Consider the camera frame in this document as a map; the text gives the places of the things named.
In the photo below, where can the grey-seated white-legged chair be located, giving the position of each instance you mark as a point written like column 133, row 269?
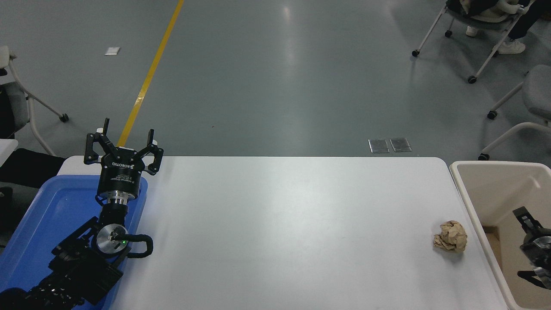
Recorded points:
column 540, row 90

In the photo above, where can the blue plastic tray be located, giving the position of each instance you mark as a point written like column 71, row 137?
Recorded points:
column 56, row 206

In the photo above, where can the tan paper ball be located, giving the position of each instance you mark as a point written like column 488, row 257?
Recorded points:
column 451, row 237

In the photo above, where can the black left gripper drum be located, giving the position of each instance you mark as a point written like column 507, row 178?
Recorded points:
column 119, row 176

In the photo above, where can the white side table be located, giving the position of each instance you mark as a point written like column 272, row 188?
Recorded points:
column 6, row 150

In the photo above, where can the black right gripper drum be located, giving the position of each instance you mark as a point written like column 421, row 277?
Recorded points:
column 540, row 255

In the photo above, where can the metal floor plate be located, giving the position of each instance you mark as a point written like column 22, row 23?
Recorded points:
column 400, row 144
column 379, row 146

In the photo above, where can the person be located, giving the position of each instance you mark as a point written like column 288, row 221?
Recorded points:
column 30, row 165
column 512, row 46

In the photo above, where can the white-framed wheeled chair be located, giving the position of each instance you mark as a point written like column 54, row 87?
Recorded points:
column 19, row 107

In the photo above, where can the dark and beige coat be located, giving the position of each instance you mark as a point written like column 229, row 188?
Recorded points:
column 486, row 10

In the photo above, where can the large pale plastic bin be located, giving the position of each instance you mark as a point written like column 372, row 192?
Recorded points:
column 495, row 189

